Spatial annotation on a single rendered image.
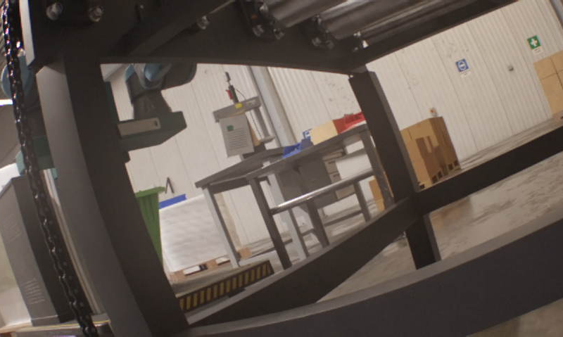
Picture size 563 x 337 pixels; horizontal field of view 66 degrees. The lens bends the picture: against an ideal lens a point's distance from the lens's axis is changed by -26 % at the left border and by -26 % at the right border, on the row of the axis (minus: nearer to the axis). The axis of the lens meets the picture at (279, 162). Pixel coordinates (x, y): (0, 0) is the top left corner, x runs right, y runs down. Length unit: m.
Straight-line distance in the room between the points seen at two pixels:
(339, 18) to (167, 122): 0.66
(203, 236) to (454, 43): 6.48
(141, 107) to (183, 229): 6.12
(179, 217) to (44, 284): 6.25
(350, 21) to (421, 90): 9.97
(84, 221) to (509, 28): 10.81
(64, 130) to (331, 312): 0.40
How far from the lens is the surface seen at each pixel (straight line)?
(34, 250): 1.72
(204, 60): 1.02
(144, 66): 1.36
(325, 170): 5.21
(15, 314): 3.34
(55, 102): 0.71
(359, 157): 3.58
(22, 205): 1.75
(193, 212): 7.88
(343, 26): 1.42
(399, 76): 11.50
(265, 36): 1.21
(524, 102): 11.06
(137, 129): 1.66
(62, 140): 0.70
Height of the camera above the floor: 0.44
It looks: 5 degrees up
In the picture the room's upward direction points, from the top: 21 degrees counter-clockwise
